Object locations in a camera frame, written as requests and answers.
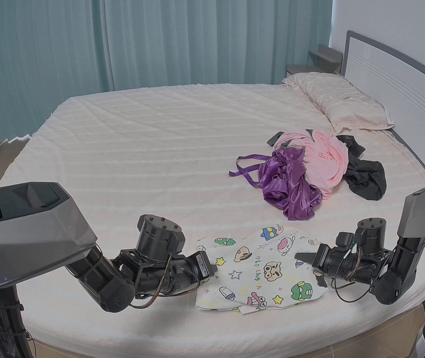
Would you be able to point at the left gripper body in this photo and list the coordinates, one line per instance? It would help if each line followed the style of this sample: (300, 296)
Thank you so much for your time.
(199, 269)

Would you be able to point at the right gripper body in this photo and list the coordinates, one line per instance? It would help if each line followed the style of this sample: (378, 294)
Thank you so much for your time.
(330, 261)

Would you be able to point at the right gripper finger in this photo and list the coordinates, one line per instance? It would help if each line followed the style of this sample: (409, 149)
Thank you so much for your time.
(307, 257)

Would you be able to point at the white printed pyjama top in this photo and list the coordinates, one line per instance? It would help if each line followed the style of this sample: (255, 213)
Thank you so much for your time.
(257, 274)

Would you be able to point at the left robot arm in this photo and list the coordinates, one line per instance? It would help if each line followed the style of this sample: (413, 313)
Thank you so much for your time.
(33, 229)

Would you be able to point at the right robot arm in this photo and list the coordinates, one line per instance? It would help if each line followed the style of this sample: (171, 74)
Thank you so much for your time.
(414, 214)

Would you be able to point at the bed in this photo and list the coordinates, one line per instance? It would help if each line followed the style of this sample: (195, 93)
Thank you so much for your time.
(141, 155)

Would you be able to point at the purple satin garment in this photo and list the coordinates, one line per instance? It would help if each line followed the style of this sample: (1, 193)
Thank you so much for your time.
(291, 188)

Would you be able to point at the black garment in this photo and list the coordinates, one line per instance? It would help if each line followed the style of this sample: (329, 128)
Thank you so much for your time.
(365, 179)

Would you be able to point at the pink garment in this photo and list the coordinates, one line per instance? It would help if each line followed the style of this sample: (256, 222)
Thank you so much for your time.
(324, 162)

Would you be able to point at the pale pink pillow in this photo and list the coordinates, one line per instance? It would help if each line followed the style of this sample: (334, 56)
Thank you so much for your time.
(320, 86)
(358, 114)

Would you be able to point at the grey bedside table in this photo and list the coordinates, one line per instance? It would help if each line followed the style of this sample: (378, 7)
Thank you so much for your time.
(320, 56)

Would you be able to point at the blue-green curtain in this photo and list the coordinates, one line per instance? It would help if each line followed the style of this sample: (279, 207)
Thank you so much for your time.
(40, 50)
(216, 32)

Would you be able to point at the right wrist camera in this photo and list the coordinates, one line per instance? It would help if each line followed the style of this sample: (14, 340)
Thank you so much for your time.
(344, 241)

